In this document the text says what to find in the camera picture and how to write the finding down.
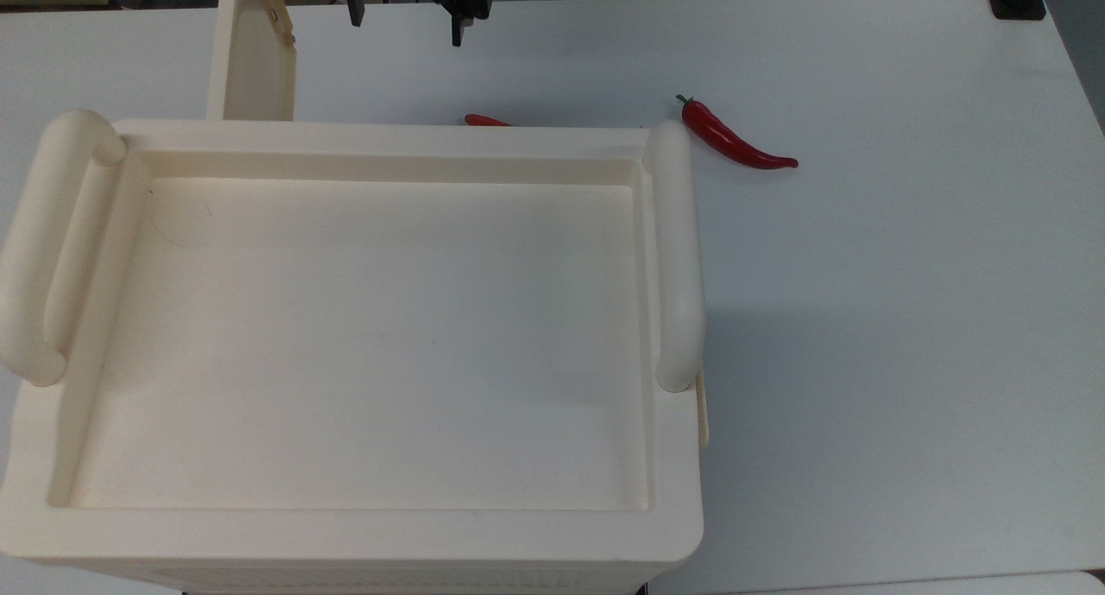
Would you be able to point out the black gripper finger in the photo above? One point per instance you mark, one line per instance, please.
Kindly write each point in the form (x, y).
(356, 12)
(458, 29)

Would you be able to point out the cream lattice cabinet door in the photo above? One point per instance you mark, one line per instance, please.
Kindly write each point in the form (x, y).
(255, 60)

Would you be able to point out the cream plastic storage cabinet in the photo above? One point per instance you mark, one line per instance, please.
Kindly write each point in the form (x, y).
(345, 319)

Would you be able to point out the orange toy carrot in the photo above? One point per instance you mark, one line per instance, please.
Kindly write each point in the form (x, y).
(483, 120)

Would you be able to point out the red chili pepper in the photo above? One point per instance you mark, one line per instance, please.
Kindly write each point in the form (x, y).
(734, 142)

